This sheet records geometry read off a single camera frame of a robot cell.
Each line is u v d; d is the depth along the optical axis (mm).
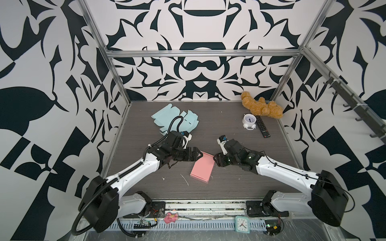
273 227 710
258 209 743
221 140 755
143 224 728
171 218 698
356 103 594
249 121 1054
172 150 627
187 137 756
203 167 844
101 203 399
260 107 1050
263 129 1046
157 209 729
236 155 625
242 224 688
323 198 404
